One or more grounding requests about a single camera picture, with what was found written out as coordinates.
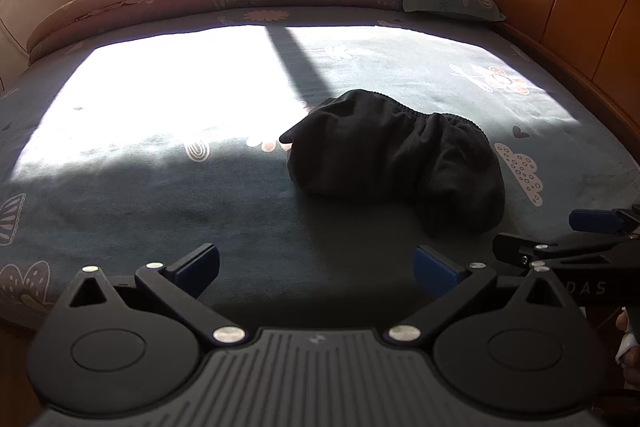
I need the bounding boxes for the grey patterned bed sheet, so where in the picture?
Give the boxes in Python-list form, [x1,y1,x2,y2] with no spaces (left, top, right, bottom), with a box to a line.
[1,6,639,329]

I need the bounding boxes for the person right hand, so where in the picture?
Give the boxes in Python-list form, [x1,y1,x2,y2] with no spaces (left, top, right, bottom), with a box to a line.
[615,307,640,391]

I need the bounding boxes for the black sweatpants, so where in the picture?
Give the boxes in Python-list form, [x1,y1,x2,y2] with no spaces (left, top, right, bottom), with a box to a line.
[279,89,506,237]

